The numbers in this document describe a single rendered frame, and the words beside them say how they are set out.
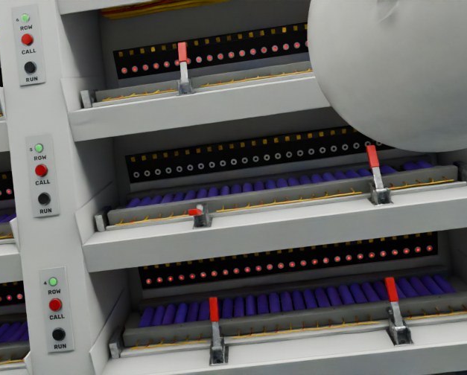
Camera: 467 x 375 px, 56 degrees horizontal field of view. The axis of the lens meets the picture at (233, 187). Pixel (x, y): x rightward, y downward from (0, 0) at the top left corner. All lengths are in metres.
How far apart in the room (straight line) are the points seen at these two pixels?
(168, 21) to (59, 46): 0.26
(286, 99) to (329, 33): 0.48
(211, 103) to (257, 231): 0.20
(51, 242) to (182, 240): 0.20
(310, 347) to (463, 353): 0.21
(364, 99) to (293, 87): 0.48
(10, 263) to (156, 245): 0.22
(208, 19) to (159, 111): 0.30
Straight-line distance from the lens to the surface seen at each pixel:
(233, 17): 0.91
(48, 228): 0.71
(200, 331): 0.73
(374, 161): 0.68
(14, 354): 0.84
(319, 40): 0.19
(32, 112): 0.73
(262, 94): 0.65
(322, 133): 0.81
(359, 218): 0.65
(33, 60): 0.75
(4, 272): 0.75
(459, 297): 0.77
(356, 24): 0.17
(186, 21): 0.92
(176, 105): 0.66
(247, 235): 0.64
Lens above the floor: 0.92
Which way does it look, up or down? 3 degrees up
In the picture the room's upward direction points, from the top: 7 degrees counter-clockwise
